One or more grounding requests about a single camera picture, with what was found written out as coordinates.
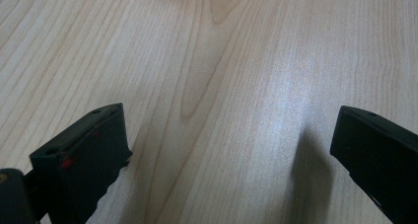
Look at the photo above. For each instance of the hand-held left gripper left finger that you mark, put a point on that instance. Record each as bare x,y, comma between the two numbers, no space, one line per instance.
85,158

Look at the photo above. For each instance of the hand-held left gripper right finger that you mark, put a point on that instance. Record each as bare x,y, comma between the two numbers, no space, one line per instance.
381,158

